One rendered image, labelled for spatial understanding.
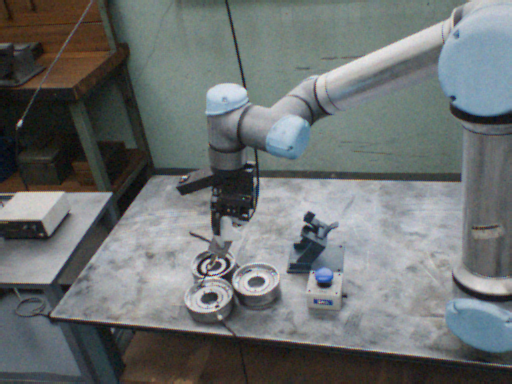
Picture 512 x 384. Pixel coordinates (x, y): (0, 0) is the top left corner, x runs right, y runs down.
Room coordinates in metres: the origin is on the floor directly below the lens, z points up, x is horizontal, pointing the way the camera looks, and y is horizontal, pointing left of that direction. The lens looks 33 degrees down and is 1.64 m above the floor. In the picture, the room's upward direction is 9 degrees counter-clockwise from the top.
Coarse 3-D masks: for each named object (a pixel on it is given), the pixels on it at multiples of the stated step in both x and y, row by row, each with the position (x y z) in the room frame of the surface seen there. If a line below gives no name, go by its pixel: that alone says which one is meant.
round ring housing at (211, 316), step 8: (200, 280) 0.91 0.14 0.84; (208, 280) 0.91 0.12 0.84; (216, 280) 0.90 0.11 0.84; (224, 280) 0.89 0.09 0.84; (192, 288) 0.89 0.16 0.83; (200, 288) 0.90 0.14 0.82; (224, 288) 0.88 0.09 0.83; (184, 296) 0.86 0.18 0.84; (192, 296) 0.87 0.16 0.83; (200, 296) 0.87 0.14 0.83; (208, 296) 0.88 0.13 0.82; (216, 296) 0.87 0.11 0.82; (232, 296) 0.84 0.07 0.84; (200, 304) 0.84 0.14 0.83; (216, 304) 0.83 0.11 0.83; (224, 304) 0.82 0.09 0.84; (232, 304) 0.84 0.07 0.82; (192, 312) 0.82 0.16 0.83; (200, 312) 0.81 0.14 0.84; (208, 312) 0.80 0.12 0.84; (216, 312) 0.81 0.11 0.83; (224, 312) 0.81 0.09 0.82; (200, 320) 0.81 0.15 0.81; (208, 320) 0.81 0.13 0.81; (216, 320) 0.81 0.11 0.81
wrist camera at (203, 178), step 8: (208, 168) 0.94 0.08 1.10; (184, 176) 0.95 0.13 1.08; (192, 176) 0.95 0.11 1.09; (200, 176) 0.93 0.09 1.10; (208, 176) 0.91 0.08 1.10; (216, 176) 0.90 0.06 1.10; (184, 184) 0.93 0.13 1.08; (192, 184) 0.92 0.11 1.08; (200, 184) 0.92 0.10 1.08; (208, 184) 0.91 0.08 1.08; (216, 184) 0.90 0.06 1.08; (184, 192) 0.93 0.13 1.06
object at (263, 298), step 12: (252, 264) 0.93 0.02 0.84; (264, 264) 0.93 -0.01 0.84; (240, 276) 0.91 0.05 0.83; (252, 276) 0.90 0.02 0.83; (264, 276) 0.90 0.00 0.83; (276, 276) 0.89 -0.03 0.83; (252, 288) 0.87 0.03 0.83; (264, 288) 0.86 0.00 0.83; (276, 288) 0.85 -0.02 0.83; (240, 300) 0.86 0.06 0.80; (252, 300) 0.83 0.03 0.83; (264, 300) 0.83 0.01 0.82
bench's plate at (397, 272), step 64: (192, 192) 1.34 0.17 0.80; (320, 192) 1.24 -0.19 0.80; (384, 192) 1.19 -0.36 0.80; (448, 192) 1.15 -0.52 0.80; (128, 256) 1.08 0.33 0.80; (192, 256) 1.04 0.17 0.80; (256, 256) 1.01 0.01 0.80; (384, 256) 0.94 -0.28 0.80; (448, 256) 0.90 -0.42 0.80; (64, 320) 0.90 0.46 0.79; (128, 320) 0.86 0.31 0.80; (192, 320) 0.83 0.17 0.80; (256, 320) 0.80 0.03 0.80; (320, 320) 0.77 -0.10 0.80; (384, 320) 0.75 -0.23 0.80
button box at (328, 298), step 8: (312, 272) 0.87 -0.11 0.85; (312, 280) 0.85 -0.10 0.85; (336, 280) 0.83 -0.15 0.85; (312, 288) 0.82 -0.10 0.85; (320, 288) 0.82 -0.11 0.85; (328, 288) 0.81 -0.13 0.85; (336, 288) 0.81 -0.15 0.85; (312, 296) 0.81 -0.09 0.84; (320, 296) 0.80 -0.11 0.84; (328, 296) 0.80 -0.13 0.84; (336, 296) 0.79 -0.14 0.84; (344, 296) 0.81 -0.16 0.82; (312, 304) 0.81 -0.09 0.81; (320, 304) 0.80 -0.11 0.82; (328, 304) 0.80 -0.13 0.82; (336, 304) 0.79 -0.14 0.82
